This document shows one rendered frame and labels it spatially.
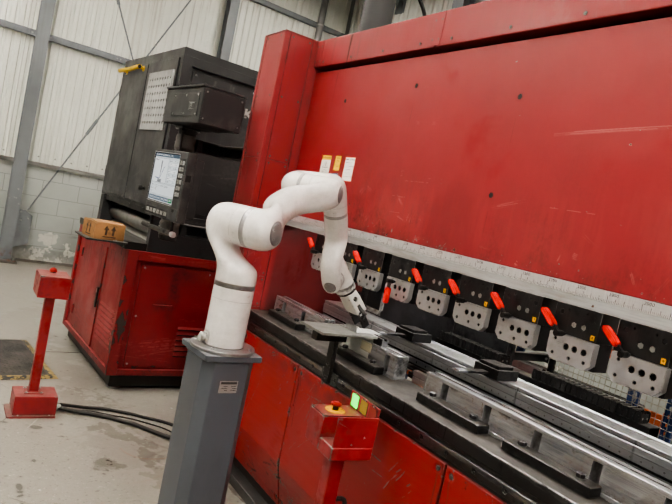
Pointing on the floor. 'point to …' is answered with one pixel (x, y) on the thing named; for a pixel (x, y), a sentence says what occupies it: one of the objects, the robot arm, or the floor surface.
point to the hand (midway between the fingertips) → (360, 321)
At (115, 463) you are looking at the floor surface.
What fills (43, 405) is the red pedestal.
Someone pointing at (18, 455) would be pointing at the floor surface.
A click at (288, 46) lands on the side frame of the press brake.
